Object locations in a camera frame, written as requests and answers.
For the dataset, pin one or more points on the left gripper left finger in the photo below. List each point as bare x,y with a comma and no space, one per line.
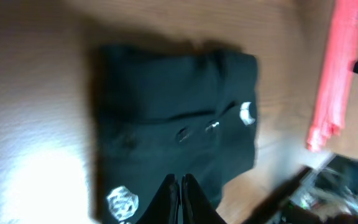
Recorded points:
164,206

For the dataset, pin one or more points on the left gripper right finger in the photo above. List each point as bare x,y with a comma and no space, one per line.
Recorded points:
195,206

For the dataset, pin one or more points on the black t-shirt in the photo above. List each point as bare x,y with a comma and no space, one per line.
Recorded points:
163,114

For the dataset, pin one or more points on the coral red t-shirt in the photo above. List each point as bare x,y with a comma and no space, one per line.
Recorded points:
336,75

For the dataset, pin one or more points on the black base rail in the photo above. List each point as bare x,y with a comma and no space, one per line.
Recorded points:
328,194

